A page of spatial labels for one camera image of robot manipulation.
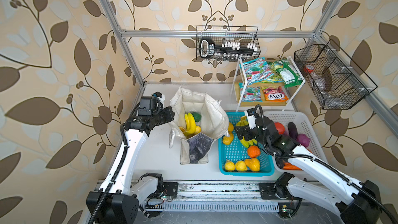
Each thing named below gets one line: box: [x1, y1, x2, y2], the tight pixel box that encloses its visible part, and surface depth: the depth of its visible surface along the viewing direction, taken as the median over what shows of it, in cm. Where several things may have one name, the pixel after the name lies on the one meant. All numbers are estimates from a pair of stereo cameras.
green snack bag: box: [267, 58, 304, 89], surface depth 76 cm
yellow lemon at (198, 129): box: [195, 125, 202, 134], surface depth 92 cm
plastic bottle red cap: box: [303, 64, 326, 91], surface depth 80 cm
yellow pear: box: [244, 158, 261, 173], surface depth 80 cm
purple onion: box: [296, 133, 311, 148], surface depth 84 cm
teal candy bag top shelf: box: [238, 57, 280, 86], surface depth 75 cm
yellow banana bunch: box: [179, 112, 196, 136], surface depth 94 cm
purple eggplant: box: [287, 121, 298, 140], surface depth 95 cm
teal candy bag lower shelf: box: [238, 82, 264, 103], surface depth 91 cm
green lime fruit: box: [191, 111, 202, 123], surface depth 97 cm
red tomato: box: [274, 121, 286, 135], surface depth 92 cm
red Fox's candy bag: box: [263, 86, 289, 103], surface depth 92 cm
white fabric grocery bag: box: [168, 87, 231, 165], surface depth 82 cm
